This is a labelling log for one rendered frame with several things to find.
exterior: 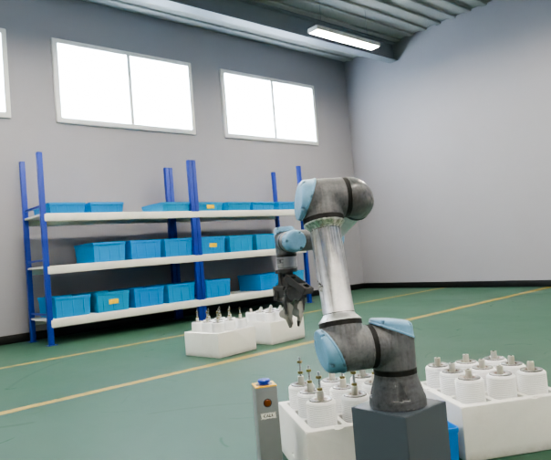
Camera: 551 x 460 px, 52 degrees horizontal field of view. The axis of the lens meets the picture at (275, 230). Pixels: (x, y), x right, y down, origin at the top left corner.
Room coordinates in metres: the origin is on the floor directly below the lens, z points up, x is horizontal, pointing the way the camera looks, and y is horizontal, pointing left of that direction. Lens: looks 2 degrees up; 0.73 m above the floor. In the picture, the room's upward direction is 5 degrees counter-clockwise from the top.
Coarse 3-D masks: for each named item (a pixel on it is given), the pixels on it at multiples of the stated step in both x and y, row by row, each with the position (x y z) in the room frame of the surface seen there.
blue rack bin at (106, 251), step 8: (80, 248) 6.26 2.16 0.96; (88, 248) 6.10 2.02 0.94; (96, 248) 6.04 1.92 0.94; (104, 248) 6.10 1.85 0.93; (112, 248) 6.16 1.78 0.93; (120, 248) 6.23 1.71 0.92; (80, 256) 6.28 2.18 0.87; (88, 256) 6.12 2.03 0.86; (96, 256) 6.04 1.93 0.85; (104, 256) 6.10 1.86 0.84; (112, 256) 6.16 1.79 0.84; (120, 256) 6.23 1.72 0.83
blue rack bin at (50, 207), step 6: (48, 204) 5.71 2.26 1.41; (54, 204) 5.74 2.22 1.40; (60, 204) 5.78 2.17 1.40; (66, 204) 5.82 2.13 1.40; (72, 204) 5.86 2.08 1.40; (78, 204) 5.91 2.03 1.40; (84, 204) 5.95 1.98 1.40; (36, 210) 5.99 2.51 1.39; (48, 210) 5.75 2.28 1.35; (54, 210) 5.74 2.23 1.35; (60, 210) 5.79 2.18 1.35; (66, 210) 5.82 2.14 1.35; (72, 210) 5.87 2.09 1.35; (78, 210) 5.91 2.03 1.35
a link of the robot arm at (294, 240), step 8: (288, 232) 1.94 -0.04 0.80; (296, 232) 1.93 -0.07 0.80; (304, 232) 1.97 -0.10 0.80; (280, 240) 1.99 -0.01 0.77; (288, 240) 1.92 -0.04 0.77; (296, 240) 1.93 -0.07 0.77; (304, 240) 1.93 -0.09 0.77; (288, 248) 1.93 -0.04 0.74; (296, 248) 1.93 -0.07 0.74; (304, 248) 1.97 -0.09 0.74; (312, 248) 1.98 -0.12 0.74
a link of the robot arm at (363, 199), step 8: (352, 184) 1.58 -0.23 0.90; (360, 184) 1.59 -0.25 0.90; (352, 192) 1.57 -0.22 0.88; (360, 192) 1.58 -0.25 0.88; (368, 192) 1.60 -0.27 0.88; (360, 200) 1.58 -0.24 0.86; (368, 200) 1.60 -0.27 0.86; (352, 208) 1.59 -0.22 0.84; (360, 208) 1.60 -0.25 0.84; (368, 208) 1.62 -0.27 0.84; (352, 216) 1.64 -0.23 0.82; (360, 216) 1.66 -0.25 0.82; (344, 224) 1.77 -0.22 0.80; (352, 224) 1.76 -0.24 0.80; (344, 232) 1.84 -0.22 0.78
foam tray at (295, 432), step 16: (288, 416) 1.97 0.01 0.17; (288, 432) 1.99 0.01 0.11; (304, 432) 1.77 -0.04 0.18; (320, 432) 1.76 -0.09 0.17; (336, 432) 1.77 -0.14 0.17; (352, 432) 1.78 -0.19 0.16; (288, 448) 2.01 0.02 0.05; (304, 448) 1.79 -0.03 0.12; (320, 448) 1.76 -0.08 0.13; (336, 448) 1.77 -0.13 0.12; (352, 448) 1.78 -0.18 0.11
